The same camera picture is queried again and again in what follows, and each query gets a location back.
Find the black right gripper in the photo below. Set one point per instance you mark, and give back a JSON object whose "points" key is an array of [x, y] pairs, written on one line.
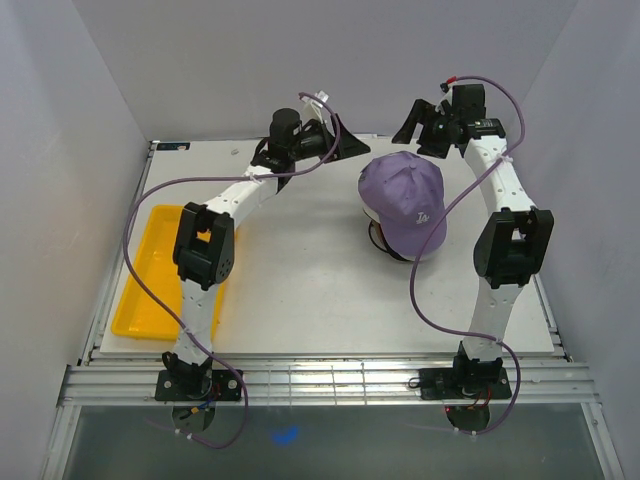
{"points": [[422, 112]]}

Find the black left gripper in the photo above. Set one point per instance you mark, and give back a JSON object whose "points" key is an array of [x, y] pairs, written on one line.
{"points": [[348, 145]]}

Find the white baseball cap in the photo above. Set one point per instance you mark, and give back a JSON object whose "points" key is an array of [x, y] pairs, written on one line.
{"points": [[371, 214]]}

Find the purple baseball cap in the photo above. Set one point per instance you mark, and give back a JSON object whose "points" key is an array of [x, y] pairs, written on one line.
{"points": [[407, 192]]}

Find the black baseball cap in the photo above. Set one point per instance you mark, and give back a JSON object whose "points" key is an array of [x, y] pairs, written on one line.
{"points": [[378, 240]]}

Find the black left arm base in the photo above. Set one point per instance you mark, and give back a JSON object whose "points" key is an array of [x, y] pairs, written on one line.
{"points": [[195, 397]]}

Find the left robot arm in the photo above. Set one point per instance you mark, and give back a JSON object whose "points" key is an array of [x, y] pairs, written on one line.
{"points": [[204, 250]]}

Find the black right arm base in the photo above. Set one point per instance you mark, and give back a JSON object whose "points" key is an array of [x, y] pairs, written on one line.
{"points": [[466, 402]]}

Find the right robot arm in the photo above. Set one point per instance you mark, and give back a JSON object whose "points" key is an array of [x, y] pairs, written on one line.
{"points": [[510, 249]]}

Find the yellow plastic tray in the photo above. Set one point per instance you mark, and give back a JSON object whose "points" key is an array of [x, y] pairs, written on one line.
{"points": [[138, 316]]}

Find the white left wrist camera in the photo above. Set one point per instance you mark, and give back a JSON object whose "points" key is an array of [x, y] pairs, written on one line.
{"points": [[313, 106]]}

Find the aluminium table edge rail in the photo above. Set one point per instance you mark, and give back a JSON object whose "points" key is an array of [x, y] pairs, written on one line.
{"points": [[324, 381]]}

